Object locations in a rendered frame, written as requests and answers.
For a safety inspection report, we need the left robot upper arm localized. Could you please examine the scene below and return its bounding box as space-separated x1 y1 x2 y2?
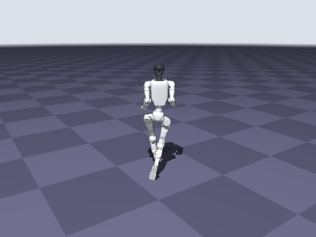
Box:
144 81 151 104

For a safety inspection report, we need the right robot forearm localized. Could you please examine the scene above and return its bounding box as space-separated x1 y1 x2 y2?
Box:
170 98 177 107

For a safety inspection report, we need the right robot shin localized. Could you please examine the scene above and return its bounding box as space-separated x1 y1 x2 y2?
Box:
155 144 164 165

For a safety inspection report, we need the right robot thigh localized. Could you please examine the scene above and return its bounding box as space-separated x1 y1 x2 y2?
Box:
156 116 171 149

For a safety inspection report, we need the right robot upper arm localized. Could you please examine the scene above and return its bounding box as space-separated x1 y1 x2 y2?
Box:
168 81 175 103

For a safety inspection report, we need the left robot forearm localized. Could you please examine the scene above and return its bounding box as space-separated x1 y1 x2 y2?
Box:
141 99 149 111

